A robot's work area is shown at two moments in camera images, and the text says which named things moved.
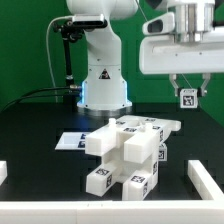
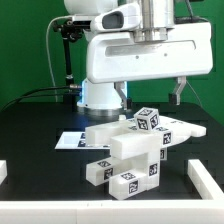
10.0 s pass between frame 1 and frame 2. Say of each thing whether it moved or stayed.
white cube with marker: moved
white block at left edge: stayed
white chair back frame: moved
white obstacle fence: stayed
